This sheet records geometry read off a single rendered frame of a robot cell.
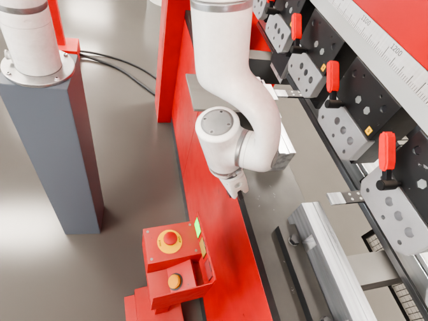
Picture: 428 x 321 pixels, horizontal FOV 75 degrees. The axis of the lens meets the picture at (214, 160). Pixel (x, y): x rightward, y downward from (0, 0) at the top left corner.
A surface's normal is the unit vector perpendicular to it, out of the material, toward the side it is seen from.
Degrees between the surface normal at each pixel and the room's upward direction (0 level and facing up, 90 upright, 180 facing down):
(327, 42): 90
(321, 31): 90
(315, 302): 0
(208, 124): 24
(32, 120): 90
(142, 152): 0
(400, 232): 90
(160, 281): 0
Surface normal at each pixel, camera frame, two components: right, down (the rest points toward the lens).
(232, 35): 0.34, 0.64
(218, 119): -0.15, -0.49
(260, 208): 0.22, -0.61
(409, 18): -0.95, 0.04
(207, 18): -0.41, 0.62
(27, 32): 0.41, 0.76
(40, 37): 0.74, 0.61
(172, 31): 0.21, 0.79
